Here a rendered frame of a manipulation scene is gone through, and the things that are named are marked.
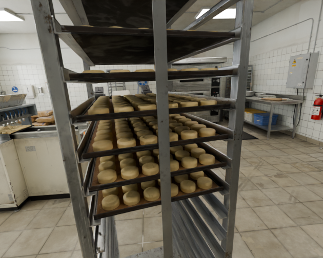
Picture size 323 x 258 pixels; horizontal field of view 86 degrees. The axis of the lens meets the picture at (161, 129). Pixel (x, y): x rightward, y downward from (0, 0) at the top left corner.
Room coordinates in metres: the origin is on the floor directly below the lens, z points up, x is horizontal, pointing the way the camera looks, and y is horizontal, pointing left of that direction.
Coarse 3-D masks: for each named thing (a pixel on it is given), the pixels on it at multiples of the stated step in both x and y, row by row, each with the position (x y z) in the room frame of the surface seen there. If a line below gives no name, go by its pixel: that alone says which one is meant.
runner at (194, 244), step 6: (174, 204) 0.98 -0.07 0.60; (174, 210) 0.94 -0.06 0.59; (180, 216) 0.88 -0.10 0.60; (180, 222) 0.84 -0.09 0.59; (186, 228) 0.80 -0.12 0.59; (186, 234) 0.76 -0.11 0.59; (192, 240) 0.72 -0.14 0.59; (192, 246) 0.68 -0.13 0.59; (198, 246) 0.66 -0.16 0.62; (198, 252) 0.65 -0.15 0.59
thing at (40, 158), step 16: (16, 144) 1.88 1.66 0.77; (32, 144) 1.89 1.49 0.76; (48, 144) 1.90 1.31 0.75; (32, 160) 1.89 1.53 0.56; (48, 160) 1.90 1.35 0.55; (32, 176) 1.89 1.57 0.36; (48, 176) 1.90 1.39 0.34; (64, 176) 1.91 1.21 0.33; (32, 192) 1.88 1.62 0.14; (48, 192) 1.90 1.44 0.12; (64, 192) 1.91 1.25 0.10
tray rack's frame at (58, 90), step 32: (32, 0) 0.36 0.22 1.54; (160, 0) 0.43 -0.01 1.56; (160, 32) 0.43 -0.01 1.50; (160, 64) 0.43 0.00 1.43; (64, 96) 0.37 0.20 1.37; (160, 96) 0.43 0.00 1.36; (64, 128) 0.36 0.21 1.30; (160, 128) 0.43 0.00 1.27; (64, 160) 0.36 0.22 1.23; (160, 160) 0.43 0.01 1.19; (224, 224) 0.50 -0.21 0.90; (96, 256) 0.39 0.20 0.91; (128, 256) 1.00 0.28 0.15; (160, 256) 0.99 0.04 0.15
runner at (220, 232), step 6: (192, 198) 0.70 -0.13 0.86; (198, 198) 0.67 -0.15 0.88; (198, 204) 0.65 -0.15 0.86; (204, 204) 0.62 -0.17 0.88; (198, 210) 0.62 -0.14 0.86; (204, 210) 0.62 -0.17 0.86; (204, 216) 0.58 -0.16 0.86; (210, 216) 0.57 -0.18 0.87; (210, 222) 0.55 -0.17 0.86; (216, 222) 0.53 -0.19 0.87; (216, 228) 0.52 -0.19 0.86; (222, 228) 0.50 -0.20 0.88; (216, 234) 0.50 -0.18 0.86; (222, 234) 0.49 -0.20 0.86
